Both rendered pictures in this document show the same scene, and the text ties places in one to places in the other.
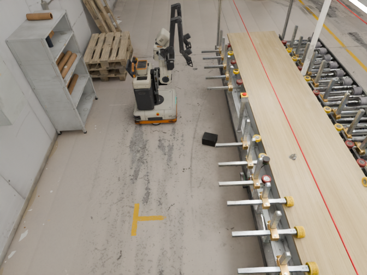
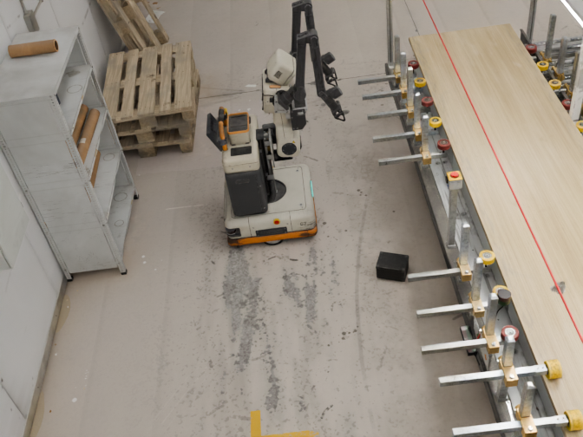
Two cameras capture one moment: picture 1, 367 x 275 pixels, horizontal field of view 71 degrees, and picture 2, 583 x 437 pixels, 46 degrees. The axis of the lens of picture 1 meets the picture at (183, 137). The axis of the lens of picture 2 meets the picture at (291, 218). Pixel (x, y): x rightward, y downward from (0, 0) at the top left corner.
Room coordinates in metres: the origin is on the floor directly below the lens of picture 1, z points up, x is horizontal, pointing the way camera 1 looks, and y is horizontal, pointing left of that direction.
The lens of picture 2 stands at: (-0.69, 0.17, 3.57)
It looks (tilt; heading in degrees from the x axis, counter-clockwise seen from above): 42 degrees down; 1
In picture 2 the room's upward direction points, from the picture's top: 9 degrees counter-clockwise
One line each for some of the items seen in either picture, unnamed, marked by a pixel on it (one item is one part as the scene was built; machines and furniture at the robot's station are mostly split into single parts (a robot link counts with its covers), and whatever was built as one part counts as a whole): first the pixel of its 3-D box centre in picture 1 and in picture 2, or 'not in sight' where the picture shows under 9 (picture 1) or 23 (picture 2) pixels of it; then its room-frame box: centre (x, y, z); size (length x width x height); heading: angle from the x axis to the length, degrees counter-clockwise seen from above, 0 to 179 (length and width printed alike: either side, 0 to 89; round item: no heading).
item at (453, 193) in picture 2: (241, 116); (452, 216); (2.06, -0.64, 0.93); 0.05 x 0.05 x 0.45; 89
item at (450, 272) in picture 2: (236, 144); (448, 273); (1.76, -0.55, 0.80); 0.43 x 0.03 x 0.04; 89
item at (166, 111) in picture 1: (155, 106); (270, 203); (3.28, 0.41, 0.16); 0.67 x 0.64 x 0.25; 89
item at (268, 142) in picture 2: (163, 76); (282, 140); (3.34, 0.25, 0.68); 0.28 x 0.27 x 0.25; 179
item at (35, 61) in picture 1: (61, 76); (73, 158); (3.36, 1.74, 0.78); 0.90 x 0.45 x 1.55; 179
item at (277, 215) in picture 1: (271, 227); (523, 417); (0.80, -0.61, 0.94); 0.04 x 0.04 x 0.48; 89
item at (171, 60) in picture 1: (169, 58); (295, 106); (3.28, 0.12, 0.99); 0.28 x 0.16 x 0.22; 179
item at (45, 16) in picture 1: (39, 16); (33, 48); (3.47, 1.74, 1.59); 0.30 x 0.08 x 0.08; 89
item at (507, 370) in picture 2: (264, 199); (507, 370); (1.03, -0.62, 0.95); 0.14 x 0.06 x 0.05; 179
